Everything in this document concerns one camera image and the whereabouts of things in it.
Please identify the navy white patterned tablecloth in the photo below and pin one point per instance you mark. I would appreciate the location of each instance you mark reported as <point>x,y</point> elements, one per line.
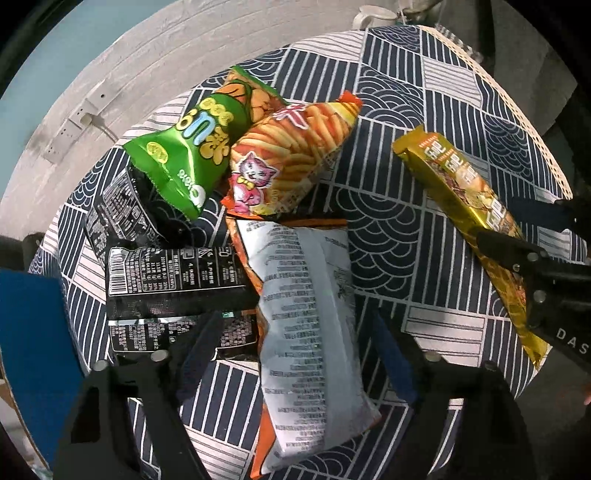
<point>392,230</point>

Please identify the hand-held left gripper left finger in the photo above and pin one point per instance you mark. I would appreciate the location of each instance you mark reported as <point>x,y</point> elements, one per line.
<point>203,350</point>

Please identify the white kettle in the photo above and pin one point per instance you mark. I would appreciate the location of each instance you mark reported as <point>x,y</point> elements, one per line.
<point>378,16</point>

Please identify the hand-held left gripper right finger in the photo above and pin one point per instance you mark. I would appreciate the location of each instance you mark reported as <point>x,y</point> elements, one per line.
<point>395,364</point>

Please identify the orange chip bag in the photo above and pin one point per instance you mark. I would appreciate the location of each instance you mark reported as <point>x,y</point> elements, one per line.
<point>304,323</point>

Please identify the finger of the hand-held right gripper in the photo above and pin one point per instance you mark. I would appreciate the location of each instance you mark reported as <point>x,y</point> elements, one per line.
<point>508,251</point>
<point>545,214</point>

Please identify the green snack bag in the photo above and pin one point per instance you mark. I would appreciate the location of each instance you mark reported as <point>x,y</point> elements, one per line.
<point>184,157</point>

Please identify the long gold snack packet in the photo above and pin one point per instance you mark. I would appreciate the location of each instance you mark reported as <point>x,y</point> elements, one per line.
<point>457,184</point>

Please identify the black snack packet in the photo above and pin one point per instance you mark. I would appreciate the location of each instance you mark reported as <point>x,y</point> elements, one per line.
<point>115,207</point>
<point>175,281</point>
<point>143,334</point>

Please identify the fries snack bag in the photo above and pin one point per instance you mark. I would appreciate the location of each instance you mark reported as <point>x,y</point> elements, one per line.
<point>286,157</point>

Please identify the white round-hole wall socket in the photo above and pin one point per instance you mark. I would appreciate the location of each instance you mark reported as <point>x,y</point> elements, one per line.
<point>99,94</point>

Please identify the cardboard box with blue rim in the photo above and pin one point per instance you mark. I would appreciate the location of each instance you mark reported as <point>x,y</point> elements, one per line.
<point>32,332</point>

